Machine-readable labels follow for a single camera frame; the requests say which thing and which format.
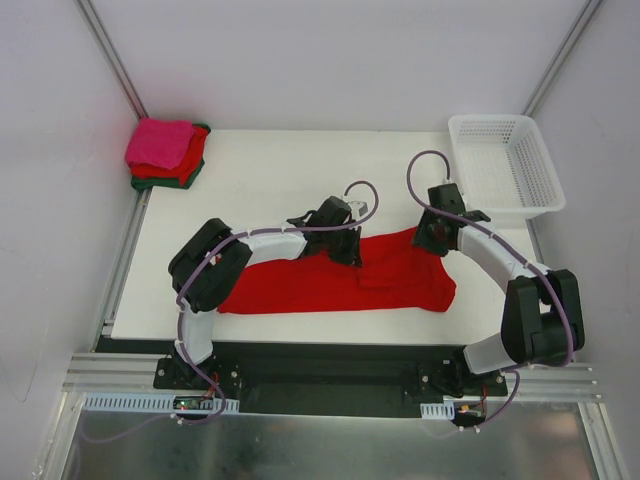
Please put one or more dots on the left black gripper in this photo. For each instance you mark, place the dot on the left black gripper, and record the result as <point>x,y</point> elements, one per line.
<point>347,248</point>

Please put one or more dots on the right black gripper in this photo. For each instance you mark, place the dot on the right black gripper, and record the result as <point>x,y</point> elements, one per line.
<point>427,236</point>

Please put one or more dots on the red t shirt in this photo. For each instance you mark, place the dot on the red t shirt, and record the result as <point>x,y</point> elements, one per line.
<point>395,274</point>
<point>191,161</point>

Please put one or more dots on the white plastic basket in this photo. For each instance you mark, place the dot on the white plastic basket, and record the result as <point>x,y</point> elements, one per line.
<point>502,166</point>

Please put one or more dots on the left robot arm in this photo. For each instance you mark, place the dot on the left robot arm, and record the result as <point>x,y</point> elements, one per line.
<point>206,269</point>

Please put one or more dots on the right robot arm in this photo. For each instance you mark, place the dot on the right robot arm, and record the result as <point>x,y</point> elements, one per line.
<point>542,320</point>

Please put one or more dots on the folded red t shirt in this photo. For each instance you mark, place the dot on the folded red t shirt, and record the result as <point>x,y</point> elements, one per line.
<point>191,161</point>

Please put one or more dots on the folded pink t shirt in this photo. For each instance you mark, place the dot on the folded pink t shirt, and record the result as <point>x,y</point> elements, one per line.
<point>158,143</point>

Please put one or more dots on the folded green t shirt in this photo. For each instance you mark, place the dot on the folded green t shirt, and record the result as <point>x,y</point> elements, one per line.
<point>139,184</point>

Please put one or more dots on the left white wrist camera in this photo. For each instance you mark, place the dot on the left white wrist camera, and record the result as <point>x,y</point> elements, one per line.
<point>358,208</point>

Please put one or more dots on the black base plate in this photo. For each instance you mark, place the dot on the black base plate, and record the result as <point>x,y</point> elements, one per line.
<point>387,381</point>

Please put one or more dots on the right grey cable duct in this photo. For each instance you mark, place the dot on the right grey cable duct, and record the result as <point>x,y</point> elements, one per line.
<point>438,411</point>

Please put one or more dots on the grey cable duct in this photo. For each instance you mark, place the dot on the grey cable duct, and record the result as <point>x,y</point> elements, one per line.
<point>438,411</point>
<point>158,403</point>

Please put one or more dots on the left grey cable duct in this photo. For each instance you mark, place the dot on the left grey cable duct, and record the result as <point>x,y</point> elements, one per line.
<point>158,403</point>

